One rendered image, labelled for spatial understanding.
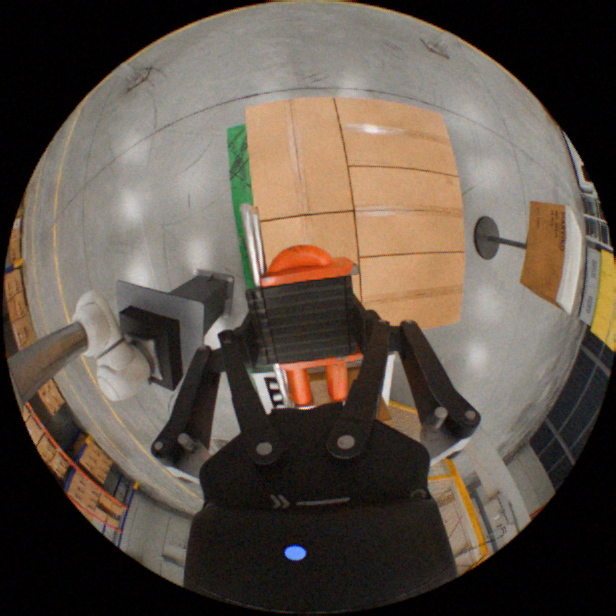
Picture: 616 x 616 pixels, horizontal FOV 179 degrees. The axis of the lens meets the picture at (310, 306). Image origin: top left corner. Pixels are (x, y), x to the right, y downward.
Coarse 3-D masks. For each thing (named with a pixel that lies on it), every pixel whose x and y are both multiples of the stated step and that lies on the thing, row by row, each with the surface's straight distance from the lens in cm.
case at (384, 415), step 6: (318, 372) 108; (324, 372) 108; (348, 372) 108; (354, 372) 108; (312, 378) 105; (318, 378) 105; (324, 378) 104; (348, 378) 104; (354, 378) 104; (348, 384) 101; (348, 390) 98; (384, 402) 93; (384, 408) 91; (378, 414) 88; (384, 414) 89; (384, 420) 87; (390, 420) 88
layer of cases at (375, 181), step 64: (256, 128) 104; (320, 128) 102; (384, 128) 110; (256, 192) 93; (320, 192) 92; (384, 192) 98; (448, 192) 117; (384, 256) 98; (448, 256) 115; (448, 320) 127
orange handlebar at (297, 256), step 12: (288, 252) 18; (300, 252) 18; (312, 252) 18; (324, 252) 18; (276, 264) 18; (288, 264) 18; (300, 264) 18; (312, 264) 18; (324, 264) 18; (288, 372) 22; (300, 372) 22; (336, 372) 22; (300, 384) 23; (336, 384) 23; (300, 396) 24; (336, 396) 24
